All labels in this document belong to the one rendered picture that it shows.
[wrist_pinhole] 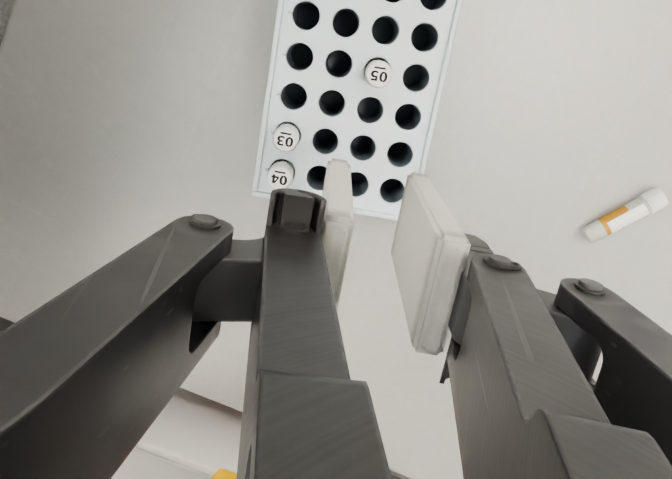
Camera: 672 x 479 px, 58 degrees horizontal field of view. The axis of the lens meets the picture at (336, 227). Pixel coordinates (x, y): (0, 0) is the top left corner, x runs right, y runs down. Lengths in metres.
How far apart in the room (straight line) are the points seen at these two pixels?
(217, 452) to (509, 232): 0.22
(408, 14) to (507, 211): 0.13
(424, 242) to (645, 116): 0.24
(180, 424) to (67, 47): 0.24
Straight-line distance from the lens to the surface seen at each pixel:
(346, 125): 0.30
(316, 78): 0.30
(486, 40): 0.34
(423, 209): 0.16
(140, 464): 0.39
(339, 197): 0.15
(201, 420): 0.43
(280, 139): 0.29
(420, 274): 0.15
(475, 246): 0.17
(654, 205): 0.38
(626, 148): 0.38
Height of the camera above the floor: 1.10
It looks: 72 degrees down
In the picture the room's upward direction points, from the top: 178 degrees counter-clockwise
